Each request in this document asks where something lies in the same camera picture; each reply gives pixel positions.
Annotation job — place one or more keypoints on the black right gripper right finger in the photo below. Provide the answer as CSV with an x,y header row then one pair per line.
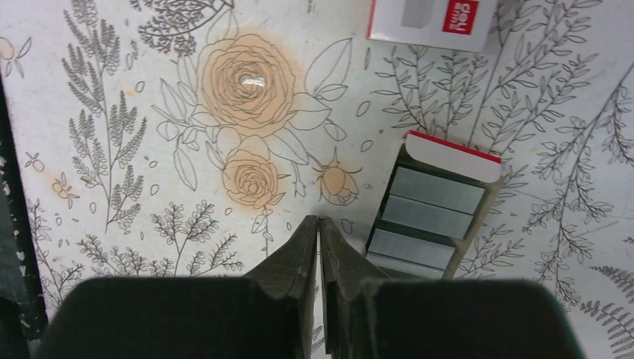
x,y
368,314

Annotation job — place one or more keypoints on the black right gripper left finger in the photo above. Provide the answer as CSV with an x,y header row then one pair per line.
x,y
265,313

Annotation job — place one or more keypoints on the red staple box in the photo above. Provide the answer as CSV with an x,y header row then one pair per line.
x,y
438,195

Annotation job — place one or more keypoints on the red staple box sleeve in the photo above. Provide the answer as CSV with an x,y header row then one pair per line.
x,y
447,24

